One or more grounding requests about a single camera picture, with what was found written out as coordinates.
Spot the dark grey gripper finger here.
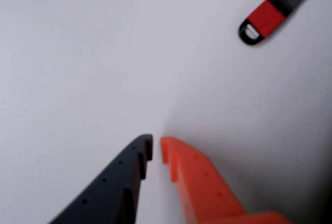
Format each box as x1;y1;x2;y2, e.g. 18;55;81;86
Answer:
48;134;154;224

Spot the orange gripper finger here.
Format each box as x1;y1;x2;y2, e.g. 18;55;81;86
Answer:
159;136;294;224

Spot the red and black USB stick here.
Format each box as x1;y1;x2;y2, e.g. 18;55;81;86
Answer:
238;0;310;46

